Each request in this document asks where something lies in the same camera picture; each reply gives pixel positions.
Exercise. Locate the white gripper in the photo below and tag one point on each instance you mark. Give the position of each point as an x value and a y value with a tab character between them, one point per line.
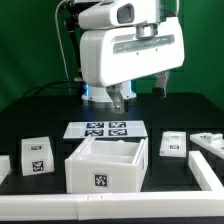
110	57

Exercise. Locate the white cabinet door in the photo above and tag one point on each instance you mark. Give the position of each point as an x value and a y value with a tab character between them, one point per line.
173	144
213	143

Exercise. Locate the white cabinet body box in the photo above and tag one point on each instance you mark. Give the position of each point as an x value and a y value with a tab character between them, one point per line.
99	166

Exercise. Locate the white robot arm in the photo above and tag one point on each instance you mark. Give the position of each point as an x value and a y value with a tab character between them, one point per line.
144	15

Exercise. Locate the white wedge cabinet top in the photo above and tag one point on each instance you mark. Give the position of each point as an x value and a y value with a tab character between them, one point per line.
36	156

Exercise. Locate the white marker plate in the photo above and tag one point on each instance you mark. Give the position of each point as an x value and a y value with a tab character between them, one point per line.
105	129

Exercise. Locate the white obstacle fence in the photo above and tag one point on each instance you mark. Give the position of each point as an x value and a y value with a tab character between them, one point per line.
208	202

